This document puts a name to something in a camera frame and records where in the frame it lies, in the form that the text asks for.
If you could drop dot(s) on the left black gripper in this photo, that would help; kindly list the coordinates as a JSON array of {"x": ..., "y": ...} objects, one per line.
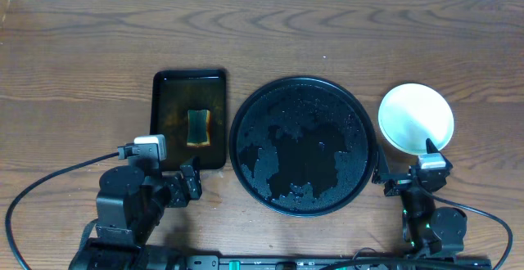
[{"x": 187, "y": 184}]

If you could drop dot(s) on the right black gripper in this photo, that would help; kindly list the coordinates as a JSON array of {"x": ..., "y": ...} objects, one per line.
[{"x": 404, "y": 183}]

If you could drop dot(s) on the green and orange sponge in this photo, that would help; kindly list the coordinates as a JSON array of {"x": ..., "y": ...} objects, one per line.
[{"x": 198, "y": 129}]

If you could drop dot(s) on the light blue plate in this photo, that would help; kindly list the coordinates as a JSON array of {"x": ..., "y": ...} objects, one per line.
[{"x": 410, "y": 114}]

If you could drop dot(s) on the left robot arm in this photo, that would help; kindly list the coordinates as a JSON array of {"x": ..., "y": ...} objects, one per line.
[{"x": 130, "y": 204}]

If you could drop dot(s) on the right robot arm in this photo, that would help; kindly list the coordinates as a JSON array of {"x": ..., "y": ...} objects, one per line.
[{"x": 434, "y": 233}]

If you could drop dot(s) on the black rectangular water tray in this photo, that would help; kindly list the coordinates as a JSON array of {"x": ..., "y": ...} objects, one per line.
[{"x": 174, "y": 93}]

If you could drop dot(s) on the black round tray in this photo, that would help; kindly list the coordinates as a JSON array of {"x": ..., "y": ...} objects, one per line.
[{"x": 303, "y": 146}]

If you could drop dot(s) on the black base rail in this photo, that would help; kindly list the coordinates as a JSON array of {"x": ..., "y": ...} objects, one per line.
[{"x": 211, "y": 262}]

